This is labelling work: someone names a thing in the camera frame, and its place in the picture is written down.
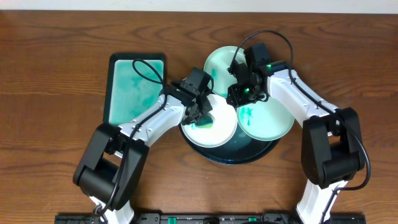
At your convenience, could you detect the green scouring sponge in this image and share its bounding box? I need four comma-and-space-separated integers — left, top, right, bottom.
195, 114, 213, 128

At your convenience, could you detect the white plate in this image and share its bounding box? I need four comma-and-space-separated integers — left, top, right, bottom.
181, 94, 238, 148

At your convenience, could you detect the mint plate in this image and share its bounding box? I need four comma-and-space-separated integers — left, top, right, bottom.
204, 46, 247, 99
236, 97, 295, 141

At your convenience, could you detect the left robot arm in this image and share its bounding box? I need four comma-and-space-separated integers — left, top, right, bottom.
73, 79, 214, 223

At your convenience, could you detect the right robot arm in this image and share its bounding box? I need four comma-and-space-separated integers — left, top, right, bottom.
227, 59, 371, 223

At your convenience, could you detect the round black tray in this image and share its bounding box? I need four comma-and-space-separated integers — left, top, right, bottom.
180, 124, 280, 164

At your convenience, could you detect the black rectangular soap tray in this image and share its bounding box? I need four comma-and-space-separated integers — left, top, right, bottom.
103, 52, 167, 126

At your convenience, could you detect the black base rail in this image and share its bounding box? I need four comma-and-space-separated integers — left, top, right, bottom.
54, 212, 367, 224

